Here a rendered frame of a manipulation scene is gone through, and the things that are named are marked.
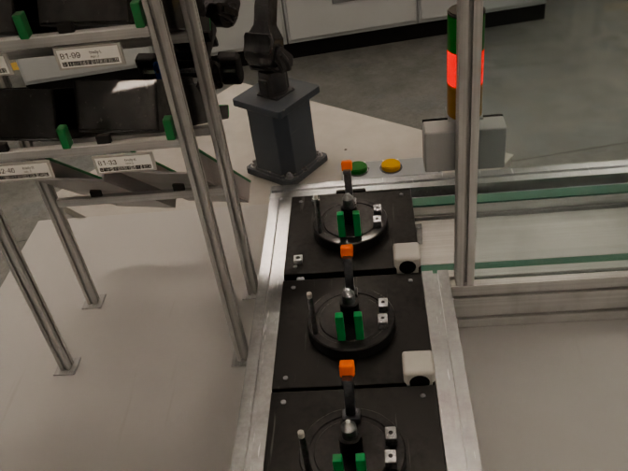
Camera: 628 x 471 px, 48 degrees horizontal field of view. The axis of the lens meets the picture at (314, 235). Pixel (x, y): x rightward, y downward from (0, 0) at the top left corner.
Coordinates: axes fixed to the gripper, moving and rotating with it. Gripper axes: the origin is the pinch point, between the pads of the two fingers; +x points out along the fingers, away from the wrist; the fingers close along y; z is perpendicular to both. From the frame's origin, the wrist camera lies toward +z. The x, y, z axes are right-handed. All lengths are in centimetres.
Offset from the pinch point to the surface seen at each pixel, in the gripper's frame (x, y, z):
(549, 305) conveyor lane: 27, 63, -26
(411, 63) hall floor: -238, 45, -188
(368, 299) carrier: 31.7, 32.7, -17.3
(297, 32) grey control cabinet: -257, -22, -178
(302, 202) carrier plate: 2.8, 18.3, -27.5
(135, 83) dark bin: 18.1, 0.3, 16.3
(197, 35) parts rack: 7.4, 7.2, 16.4
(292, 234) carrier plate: 12.7, 17.7, -25.1
